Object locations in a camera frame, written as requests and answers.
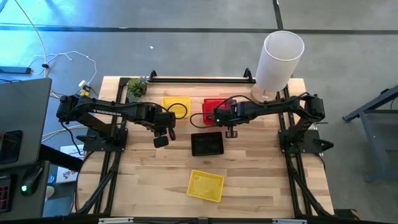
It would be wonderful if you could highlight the silver metal bracket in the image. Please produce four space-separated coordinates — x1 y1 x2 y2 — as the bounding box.
272 218 308 224
98 217 134 224

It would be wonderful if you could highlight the black aluminium frame rail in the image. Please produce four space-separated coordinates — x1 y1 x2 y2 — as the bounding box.
0 214 398 224
119 68 290 85
276 83 332 217
73 77 130 216

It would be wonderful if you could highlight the dark screen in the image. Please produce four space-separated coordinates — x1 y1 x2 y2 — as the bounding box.
0 129 23 165

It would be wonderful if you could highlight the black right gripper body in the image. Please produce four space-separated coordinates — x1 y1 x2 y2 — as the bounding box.
213 104 246 127

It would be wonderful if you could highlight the black diagonal beam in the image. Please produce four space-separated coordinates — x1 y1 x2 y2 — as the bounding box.
39 143 84 172

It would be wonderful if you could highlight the thick white cable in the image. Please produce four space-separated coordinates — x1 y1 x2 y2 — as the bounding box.
14 0 48 78

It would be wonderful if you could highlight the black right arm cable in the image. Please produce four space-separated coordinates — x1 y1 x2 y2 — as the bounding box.
189 95 252 129

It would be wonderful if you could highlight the white cardboard box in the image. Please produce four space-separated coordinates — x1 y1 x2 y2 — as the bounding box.
55 144 85 184

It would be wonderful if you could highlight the blue-grey metal cart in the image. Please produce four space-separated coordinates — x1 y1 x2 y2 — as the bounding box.
341 84 398 182

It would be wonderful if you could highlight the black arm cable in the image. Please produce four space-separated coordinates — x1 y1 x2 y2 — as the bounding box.
189 95 252 129
166 102 189 121

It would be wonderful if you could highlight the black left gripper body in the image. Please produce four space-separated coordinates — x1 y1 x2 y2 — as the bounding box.
151 112 177 138

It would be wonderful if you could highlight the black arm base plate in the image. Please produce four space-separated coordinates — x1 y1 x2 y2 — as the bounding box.
277 129 325 154
83 128 129 152

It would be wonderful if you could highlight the red slotted plastic basket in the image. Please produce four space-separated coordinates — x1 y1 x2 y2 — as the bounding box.
201 98 233 125

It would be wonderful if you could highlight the thin white cable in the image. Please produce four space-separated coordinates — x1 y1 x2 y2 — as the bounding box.
29 50 98 91

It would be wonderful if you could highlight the cream cable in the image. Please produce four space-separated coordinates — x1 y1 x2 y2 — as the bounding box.
42 123 91 139

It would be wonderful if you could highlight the green potted plant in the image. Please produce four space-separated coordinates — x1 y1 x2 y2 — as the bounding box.
126 76 150 103

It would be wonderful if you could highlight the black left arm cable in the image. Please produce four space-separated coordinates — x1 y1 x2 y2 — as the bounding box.
166 102 189 121

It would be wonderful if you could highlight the grey desk cabinet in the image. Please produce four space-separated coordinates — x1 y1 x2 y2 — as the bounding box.
0 77 53 170

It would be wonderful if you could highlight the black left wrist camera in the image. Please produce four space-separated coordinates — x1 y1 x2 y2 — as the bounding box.
153 135 170 149

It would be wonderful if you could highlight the red keypad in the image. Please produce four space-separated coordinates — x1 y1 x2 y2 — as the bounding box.
0 176 11 214

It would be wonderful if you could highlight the white cylindrical table lamp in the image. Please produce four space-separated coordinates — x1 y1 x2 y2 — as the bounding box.
251 30 305 103

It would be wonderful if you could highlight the yellow slotted plastic basket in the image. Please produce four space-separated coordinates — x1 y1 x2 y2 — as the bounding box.
161 96 192 119
186 169 225 203

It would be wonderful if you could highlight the black slotted plastic basket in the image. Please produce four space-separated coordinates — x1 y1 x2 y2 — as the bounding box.
190 131 225 157

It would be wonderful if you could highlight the black power strip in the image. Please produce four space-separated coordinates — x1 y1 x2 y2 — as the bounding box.
0 65 32 75

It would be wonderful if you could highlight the black device with green light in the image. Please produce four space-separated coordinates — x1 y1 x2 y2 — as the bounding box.
20 166 44 197

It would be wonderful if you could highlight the black floor cable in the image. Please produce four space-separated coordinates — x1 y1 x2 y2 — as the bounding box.
60 119 86 156

